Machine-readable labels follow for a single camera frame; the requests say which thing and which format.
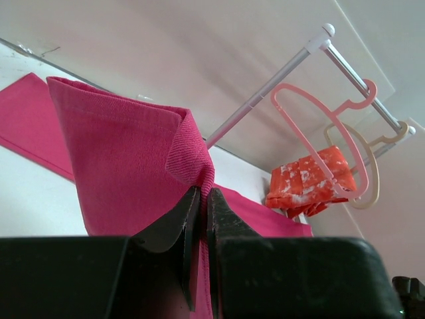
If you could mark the orange floral garment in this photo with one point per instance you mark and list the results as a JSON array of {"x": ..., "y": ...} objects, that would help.
[{"x": 301, "y": 187}]

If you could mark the magenta pink trousers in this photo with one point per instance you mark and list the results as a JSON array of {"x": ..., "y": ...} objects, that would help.
[{"x": 131, "y": 163}]

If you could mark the white clothes rack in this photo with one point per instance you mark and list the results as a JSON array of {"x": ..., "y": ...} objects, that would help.
[{"x": 248, "y": 126}]

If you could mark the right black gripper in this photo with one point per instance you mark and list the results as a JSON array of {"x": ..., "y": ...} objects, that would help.
[{"x": 411, "y": 294}]

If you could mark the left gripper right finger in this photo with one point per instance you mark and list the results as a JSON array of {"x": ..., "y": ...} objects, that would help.
[{"x": 222, "y": 222}]

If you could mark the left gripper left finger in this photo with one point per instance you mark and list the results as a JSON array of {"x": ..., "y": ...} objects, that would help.
[{"x": 169, "y": 247}]

